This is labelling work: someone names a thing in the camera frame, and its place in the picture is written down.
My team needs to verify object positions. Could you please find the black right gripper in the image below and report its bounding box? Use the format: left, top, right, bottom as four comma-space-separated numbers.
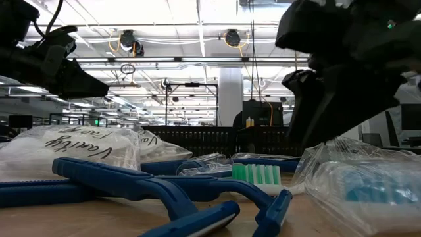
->
274, 0, 407, 149

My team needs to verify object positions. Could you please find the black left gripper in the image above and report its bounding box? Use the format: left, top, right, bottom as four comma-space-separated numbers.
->
0, 41, 111, 100

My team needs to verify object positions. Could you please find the green and white toothbrush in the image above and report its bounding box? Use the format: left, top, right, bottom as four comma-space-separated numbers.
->
231, 163, 309, 197

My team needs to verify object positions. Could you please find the grey mesh chair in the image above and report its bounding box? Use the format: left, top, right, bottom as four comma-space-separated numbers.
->
360, 132, 384, 148

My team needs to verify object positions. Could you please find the small black background monitor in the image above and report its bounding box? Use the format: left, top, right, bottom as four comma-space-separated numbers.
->
8, 115, 34, 129

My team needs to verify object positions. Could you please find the black plastic mesh basket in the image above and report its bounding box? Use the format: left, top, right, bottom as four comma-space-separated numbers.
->
237, 126, 305, 157
141, 125, 238, 157

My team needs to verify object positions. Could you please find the white building pillar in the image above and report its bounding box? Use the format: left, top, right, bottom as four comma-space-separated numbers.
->
218, 67, 245, 128

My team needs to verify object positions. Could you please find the hanging black cable coil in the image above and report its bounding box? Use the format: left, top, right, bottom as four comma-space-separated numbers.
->
120, 63, 136, 76

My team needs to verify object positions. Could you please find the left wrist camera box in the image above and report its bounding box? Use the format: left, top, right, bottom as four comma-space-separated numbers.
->
42, 25, 78, 53

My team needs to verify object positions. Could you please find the orange hanging cable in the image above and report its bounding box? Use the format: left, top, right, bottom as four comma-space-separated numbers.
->
265, 100, 274, 128

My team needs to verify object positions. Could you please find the black ceiling cable reel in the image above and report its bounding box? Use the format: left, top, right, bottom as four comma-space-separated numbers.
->
118, 28, 145, 57
224, 28, 242, 47

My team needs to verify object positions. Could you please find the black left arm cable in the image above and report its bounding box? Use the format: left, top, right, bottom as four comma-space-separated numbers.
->
32, 0, 65, 39

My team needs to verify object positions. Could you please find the black wall monitor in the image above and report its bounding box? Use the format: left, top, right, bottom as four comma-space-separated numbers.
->
400, 103, 421, 132

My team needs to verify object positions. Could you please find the black background rig frame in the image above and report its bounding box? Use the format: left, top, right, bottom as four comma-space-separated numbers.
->
165, 82, 219, 128

